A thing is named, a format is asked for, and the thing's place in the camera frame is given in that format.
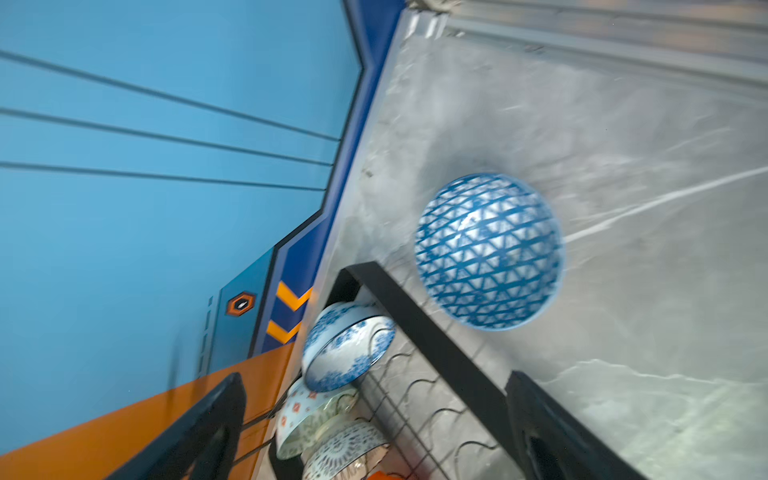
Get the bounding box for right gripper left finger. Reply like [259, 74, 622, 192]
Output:
[109, 373, 247, 480]

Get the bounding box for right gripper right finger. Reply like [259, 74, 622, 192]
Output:
[505, 371, 645, 480]

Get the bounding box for green patterned bowl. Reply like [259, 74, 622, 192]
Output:
[275, 378, 358, 460]

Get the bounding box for white lattice bowl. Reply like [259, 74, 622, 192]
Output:
[302, 419, 390, 480]

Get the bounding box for orange bowl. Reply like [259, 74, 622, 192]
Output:
[367, 471, 402, 480]

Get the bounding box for blue floral bowl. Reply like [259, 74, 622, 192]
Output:
[302, 302, 396, 393]

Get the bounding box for blue triangle pattern bowl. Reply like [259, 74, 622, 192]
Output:
[414, 173, 565, 331]

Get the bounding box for black wire dish rack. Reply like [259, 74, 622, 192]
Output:
[266, 260, 529, 480]

